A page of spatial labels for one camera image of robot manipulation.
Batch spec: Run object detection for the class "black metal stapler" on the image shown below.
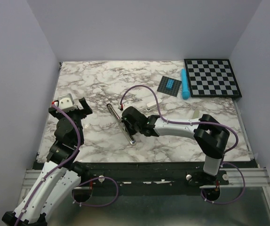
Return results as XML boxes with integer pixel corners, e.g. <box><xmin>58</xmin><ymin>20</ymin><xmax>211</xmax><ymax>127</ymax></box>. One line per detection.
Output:
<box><xmin>106</xmin><ymin>104</ymin><xmax>136</xmax><ymax>145</ymax></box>

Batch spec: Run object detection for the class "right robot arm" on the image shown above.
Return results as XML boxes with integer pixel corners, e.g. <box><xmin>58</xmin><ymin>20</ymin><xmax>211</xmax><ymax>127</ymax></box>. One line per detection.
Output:
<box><xmin>122</xmin><ymin>106</ymin><xmax>230</xmax><ymax>185</ymax></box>

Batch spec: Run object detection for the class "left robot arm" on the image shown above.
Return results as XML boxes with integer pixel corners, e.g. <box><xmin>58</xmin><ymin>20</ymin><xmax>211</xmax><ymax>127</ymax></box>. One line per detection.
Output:
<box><xmin>2</xmin><ymin>94</ymin><xmax>92</xmax><ymax>226</ymax></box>

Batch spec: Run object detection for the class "white stapler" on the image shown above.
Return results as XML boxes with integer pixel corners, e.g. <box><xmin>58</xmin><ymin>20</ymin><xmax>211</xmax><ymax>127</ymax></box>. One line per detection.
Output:
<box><xmin>146</xmin><ymin>99</ymin><xmax>162</xmax><ymax>112</ymax></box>

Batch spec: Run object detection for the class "dark grey lego baseplate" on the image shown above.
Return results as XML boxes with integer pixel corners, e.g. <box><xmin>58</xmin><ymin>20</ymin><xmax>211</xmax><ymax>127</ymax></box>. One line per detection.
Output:
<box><xmin>157</xmin><ymin>76</ymin><xmax>182</xmax><ymax>97</ymax></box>

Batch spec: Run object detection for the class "blue lego brick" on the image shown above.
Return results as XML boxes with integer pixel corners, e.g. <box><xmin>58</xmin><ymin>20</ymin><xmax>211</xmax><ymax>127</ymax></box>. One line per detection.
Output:
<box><xmin>166</xmin><ymin>79</ymin><xmax>175</xmax><ymax>90</ymax></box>

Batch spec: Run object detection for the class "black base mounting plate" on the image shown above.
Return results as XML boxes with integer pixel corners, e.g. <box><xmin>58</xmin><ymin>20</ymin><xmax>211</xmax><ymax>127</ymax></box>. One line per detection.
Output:
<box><xmin>32</xmin><ymin>161</ymin><xmax>230</xmax><ymax>197</ymax></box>

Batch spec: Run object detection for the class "blue toy microphone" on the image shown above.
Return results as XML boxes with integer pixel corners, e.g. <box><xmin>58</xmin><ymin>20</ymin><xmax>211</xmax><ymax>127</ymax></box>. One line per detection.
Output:
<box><xmin>181</xmin><ymin>69</ymin><xmax>190</xmax><ymax>100</ymax></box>

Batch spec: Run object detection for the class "black white chessboard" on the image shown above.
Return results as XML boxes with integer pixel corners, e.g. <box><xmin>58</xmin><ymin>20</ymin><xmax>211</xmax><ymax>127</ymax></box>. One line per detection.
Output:
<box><xmin>184</xmin><ymin>59</ymin><xmax>242</xmax><ymax>99</ymax></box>

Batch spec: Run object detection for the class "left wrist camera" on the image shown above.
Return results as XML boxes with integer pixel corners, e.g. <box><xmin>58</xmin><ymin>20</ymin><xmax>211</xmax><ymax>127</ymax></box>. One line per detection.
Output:
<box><xmin>58</xmin><ymin>94</ymin><xmax>75</xmax><ymax>112</ymax></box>

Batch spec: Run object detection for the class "aluminium rail frame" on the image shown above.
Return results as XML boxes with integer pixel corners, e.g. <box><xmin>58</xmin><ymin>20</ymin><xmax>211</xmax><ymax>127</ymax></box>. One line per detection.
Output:
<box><xmin>10</xmin><ymin>167</ymin><xmax>270</xmax><ymax>226</ymax></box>

